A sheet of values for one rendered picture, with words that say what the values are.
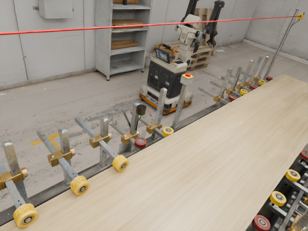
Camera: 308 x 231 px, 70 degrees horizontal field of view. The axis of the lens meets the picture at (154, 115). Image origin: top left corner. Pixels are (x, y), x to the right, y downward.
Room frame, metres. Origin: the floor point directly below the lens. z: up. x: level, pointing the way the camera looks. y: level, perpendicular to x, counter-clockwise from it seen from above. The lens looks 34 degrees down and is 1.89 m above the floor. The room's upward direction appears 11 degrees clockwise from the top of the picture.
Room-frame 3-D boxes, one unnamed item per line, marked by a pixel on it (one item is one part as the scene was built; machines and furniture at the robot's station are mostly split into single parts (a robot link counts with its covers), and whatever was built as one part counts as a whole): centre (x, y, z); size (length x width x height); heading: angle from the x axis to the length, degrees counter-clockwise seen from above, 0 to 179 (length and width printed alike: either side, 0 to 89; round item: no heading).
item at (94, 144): (1.03, 0.30, 0.95); 0.14 x 0.06 x 0.05; 140
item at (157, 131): (1.43, 0.03, 0.83); 0.43 x 0.03 x 0.04; 50
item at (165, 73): (3.18, -0.09, 0.59); 0.55 x 0.34 x 0.83; 49
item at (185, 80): (1.63, -0.20, 1.18); 0.07 x 0.07 x 0.08; 50
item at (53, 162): (0.84, 0.46, 0.95); 0.14 x 0.06 x 0.05; 140
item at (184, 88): (1.63, -0.20, 0.93); 0.05 x 0.05 x 0.45; 50
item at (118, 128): (1.26, 0.21, 0.84); 0.43 x 0.03 x 0.04; 50
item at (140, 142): (1.13, 0.06, 0.85); 0.08 x 0.08 x 0.11
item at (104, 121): (1.05, 0.28, 0.86); 0.04 x 0.04 x 0.48; 50
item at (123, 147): (1.28, 0.12, 0.75); 0.26 x 0.01 x 0.10; 140
